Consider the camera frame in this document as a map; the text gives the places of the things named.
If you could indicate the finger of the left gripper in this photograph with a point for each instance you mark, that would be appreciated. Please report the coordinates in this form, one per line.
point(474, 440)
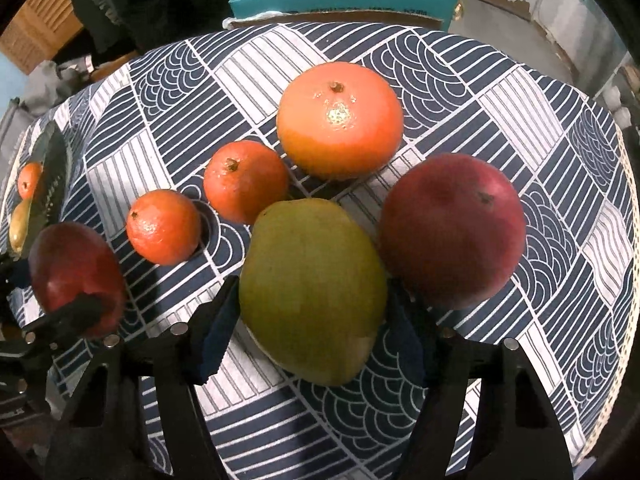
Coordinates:
point(14, 272)
point(60, 327)

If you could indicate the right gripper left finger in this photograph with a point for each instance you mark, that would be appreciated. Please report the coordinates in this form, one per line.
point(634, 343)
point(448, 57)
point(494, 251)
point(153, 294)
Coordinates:
point(102, 435)

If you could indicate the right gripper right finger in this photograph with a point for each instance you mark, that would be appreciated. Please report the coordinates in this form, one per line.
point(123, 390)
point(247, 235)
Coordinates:
point(516, 433)

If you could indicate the yellow-green pear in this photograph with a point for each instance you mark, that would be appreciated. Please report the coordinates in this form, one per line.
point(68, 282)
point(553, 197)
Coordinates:
point(313, 290)
point(19, 226)

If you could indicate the red apple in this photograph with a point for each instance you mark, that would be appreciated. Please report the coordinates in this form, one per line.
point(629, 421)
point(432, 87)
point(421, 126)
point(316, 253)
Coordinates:
point(69, 258)
point(453, 229)

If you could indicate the medium orange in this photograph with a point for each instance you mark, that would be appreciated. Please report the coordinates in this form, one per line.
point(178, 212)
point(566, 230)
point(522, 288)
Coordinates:
point(28, 179)

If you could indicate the small tangerine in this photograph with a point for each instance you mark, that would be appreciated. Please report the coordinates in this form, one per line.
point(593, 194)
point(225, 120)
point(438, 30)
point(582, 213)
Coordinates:
point(164, 227)
point(243, 178)

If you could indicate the large orange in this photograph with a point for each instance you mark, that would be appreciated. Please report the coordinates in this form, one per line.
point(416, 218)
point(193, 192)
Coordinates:
point(339, 121)

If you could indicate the dark glass ribbed plate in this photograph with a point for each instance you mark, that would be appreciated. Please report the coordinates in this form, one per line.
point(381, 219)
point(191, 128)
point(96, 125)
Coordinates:
point(53, 152)

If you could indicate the grey clothes pile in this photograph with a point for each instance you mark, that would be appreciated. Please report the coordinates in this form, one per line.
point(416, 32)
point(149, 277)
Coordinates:
point(50, 84)

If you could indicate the blue white patterned tablecloth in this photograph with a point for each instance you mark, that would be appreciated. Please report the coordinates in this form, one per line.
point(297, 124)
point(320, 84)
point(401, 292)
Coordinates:
point(573, 303)

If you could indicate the wooden drawer box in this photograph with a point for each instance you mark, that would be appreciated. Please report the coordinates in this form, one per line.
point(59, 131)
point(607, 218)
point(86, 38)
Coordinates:
point(106, 69)

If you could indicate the wooden louvered wardrobe door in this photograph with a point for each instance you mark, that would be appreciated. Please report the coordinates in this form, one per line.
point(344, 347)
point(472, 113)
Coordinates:
point(38, 30)

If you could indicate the shoe rack with shoes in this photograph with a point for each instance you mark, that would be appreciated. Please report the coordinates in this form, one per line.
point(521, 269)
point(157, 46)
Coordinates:
point(620, 94)

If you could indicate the brown cardboard box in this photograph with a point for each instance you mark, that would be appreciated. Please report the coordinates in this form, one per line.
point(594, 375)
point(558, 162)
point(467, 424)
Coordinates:
point(386, 17)

